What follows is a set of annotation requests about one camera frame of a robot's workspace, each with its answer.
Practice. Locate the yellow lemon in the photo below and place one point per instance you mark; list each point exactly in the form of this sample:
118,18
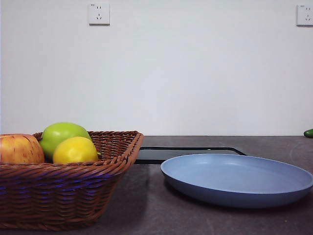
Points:
74,151

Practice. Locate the blue round plate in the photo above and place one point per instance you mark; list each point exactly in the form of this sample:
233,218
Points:
234,181

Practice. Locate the brown wicker basket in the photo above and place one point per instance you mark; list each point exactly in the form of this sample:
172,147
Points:
61,191

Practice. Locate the black flat tray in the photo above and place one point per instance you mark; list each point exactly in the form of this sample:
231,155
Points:
151,155

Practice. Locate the green apple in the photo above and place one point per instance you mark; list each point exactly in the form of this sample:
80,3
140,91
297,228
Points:
58,133

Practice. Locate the red yellow apple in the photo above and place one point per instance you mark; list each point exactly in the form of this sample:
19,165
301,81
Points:
19,149

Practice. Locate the dark green vegetable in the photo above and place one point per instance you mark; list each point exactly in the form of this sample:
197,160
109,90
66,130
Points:
309,133

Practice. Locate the white wall socket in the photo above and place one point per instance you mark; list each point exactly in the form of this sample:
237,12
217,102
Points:
99,14
305,15

